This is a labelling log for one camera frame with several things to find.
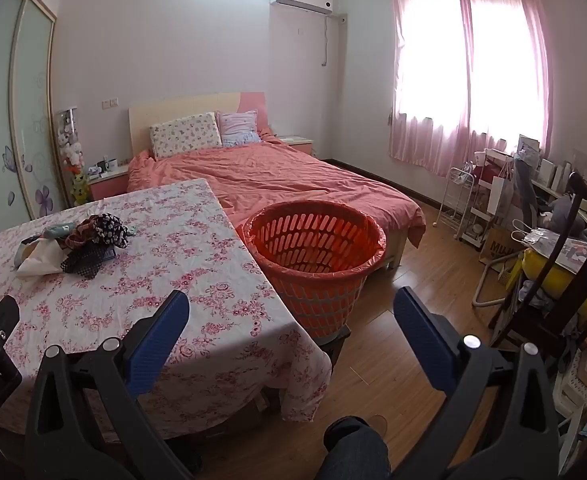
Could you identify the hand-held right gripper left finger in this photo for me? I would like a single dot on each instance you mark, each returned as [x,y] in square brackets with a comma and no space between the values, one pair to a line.
[156,345]

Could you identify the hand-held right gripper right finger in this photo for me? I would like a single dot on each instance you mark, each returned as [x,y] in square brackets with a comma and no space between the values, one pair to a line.
[423,340]

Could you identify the orange plastic laundry basket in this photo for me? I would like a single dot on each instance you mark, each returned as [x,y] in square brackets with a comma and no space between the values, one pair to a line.
[318,280]

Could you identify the pink floral tablecloth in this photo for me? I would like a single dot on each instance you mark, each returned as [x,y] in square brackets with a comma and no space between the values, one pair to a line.
[138,280]

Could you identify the white crumpled wrapper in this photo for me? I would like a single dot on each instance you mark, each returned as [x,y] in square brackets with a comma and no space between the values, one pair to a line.
[40,260]

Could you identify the black stool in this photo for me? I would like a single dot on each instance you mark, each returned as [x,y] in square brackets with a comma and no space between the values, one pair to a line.
[336,342]

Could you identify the black mesh cloth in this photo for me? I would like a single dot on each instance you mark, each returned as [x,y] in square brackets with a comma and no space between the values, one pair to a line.
[85,262]

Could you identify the brown patterned cloth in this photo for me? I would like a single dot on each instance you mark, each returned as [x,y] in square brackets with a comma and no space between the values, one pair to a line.
[80,235]

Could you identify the brown paper bag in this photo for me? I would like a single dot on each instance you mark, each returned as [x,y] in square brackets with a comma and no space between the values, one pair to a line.
[498,247]

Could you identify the black white dotted cloth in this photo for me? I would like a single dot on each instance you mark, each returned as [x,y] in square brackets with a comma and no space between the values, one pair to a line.
[110,230]

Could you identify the person's leg in jeans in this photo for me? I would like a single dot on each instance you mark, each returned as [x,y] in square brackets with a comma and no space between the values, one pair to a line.
[351,450]

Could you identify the white storage trolley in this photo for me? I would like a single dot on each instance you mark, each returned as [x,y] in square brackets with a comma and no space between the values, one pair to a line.
[478,220]

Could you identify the yellow plastic tub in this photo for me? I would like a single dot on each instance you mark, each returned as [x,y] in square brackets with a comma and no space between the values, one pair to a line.
[538,270]

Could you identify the white paper bag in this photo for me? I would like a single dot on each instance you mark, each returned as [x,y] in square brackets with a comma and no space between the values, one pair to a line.
[501,195]

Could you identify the stacked storage boxes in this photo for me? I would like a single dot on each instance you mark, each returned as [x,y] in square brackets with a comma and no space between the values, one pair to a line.
[583,385]

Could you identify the pink nightstand with mugs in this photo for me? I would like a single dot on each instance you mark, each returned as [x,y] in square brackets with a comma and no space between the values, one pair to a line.
[108,185]

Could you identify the plush toy display case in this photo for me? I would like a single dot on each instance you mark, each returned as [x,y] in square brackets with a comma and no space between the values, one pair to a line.
[70,155]

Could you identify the white mug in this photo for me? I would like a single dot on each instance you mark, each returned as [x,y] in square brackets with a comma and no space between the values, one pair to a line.
[110,163]

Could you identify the dark wooden chair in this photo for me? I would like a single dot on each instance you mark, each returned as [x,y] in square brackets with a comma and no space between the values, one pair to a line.
[568,220]

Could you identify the pink curtain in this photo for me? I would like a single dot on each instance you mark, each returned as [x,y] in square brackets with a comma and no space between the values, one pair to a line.
[426,150]
[518,110]

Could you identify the flower printed sliding wardrobe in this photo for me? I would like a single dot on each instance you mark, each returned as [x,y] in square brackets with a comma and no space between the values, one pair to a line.
[18,125]

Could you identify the white desk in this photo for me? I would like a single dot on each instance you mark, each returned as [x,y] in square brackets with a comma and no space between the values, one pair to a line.
[548,187]

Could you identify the white floral pillow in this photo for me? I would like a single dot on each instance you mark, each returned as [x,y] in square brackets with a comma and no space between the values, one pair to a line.
[186,135]

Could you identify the bed with salmon duvet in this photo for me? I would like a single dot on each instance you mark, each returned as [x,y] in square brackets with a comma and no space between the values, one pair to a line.
[283,175]

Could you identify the pink striped pillow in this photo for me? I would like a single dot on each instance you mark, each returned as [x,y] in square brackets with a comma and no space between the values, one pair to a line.
[241,127]

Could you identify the beige and pink headboard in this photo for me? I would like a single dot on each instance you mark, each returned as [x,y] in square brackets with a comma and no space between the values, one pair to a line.
[183,105]

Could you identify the air conditioner pipe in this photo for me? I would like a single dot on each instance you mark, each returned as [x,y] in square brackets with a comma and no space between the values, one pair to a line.
[326,40]

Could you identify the white metal tube frame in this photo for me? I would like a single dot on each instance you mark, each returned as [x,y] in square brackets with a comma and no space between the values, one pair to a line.
[483,280]

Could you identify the picture frame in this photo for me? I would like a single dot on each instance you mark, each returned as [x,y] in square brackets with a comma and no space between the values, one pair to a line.
[528,145]

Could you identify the white wall switch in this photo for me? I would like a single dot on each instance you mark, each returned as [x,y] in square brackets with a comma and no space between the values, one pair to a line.
[109,103]

